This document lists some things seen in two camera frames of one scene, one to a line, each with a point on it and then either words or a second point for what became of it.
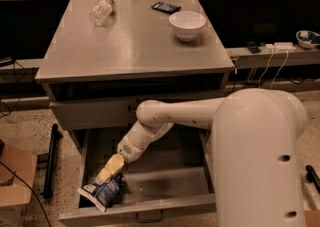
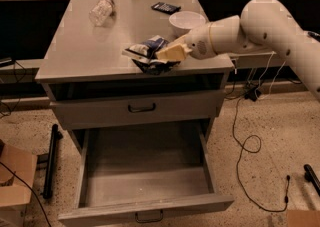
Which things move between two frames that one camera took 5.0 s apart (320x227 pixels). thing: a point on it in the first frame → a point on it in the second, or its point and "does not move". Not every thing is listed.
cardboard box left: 17,169 does not move
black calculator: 165,7 does not move
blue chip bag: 106,193 → 145,56
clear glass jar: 101,10 does not move
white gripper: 131,149 → 197,45
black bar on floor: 55,136 does not move
